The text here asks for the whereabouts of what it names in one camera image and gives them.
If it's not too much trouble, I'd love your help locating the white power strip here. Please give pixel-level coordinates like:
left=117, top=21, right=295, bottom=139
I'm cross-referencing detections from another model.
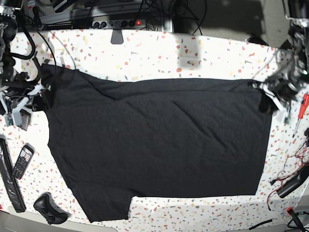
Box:
left=91, top=19, right=146, bottom=29

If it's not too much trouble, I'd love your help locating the red handled screwdriver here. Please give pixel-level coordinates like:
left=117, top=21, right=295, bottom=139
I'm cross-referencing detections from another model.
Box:
left=292, top=93, right=309, bottom=138

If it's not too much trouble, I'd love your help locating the red black tool handle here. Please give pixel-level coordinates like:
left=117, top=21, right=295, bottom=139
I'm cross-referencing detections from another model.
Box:
left=286, top=207, right=309, bottom=232

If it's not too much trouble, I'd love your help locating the black cordless phone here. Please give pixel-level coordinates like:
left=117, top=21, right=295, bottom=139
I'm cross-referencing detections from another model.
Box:
left=13, top=143, right=35, bottom=180

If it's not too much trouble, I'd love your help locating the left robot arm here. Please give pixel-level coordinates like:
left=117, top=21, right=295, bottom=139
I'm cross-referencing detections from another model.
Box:
left=253, top=0, right=309, bottom=123

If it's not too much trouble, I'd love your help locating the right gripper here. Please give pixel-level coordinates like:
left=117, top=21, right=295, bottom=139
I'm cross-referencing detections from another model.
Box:
left=0, top=72, right=47, bottom=130

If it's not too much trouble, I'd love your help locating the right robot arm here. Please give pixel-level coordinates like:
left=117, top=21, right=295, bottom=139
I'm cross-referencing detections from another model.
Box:
left=0, top=1, right=46, bottom=131

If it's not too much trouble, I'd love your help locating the long black bar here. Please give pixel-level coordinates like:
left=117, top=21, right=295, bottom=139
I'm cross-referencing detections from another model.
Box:
left=0, top=135, right=26, bottom=213

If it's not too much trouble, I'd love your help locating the black game controller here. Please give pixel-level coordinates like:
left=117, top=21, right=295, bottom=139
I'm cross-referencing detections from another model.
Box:
left=33, top=193, right=69, bottom=225

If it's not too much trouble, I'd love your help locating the black cylinder with wires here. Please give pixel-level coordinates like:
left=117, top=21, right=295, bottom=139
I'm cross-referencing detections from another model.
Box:
left=277, top=165, right=309, bottom=199

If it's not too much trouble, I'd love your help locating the grey table clamp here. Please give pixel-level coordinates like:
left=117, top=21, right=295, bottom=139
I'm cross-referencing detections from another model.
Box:
left=111, top=29, right=124, bottom=45

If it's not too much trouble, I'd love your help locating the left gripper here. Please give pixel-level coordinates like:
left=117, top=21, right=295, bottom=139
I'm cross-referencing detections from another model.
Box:
left=252, top=74, right=304, bottom=124

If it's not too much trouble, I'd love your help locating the black T-shirt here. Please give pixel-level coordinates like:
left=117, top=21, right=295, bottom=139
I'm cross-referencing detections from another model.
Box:
left=42, top=64, right=272, bottom=222

